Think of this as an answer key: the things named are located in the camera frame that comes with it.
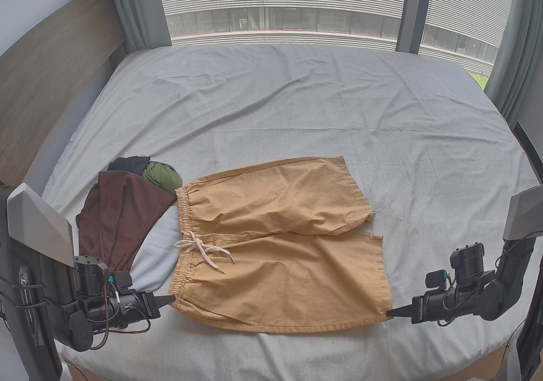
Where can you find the green garment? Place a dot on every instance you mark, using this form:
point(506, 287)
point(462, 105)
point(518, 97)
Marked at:
point(163, 177)

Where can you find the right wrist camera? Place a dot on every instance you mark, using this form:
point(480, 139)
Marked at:
point(435, 279)

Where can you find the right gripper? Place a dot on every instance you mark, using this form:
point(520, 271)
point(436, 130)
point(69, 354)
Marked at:
point(430, 307)

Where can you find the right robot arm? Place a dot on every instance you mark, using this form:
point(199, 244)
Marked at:
point(488, 298)

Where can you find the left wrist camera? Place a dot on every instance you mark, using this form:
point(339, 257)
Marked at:
point(122, 280)

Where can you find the black garment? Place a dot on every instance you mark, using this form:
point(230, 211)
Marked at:
point(127, 165)

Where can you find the brown garment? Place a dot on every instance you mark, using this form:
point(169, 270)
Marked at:
point(118, 213)

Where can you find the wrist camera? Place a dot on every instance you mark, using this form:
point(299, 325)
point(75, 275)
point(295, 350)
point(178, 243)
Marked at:
point(435, 279)
point(122, 280)

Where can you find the tan shorts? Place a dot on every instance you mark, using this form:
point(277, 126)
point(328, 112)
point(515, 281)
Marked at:
point(288, 260)

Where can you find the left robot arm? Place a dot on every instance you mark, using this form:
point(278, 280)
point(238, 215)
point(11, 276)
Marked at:
point(38, 222)

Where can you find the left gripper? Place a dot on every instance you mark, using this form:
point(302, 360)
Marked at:
point(138, 306)

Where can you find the bed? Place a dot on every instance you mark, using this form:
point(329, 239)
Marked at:
point(297, 107)

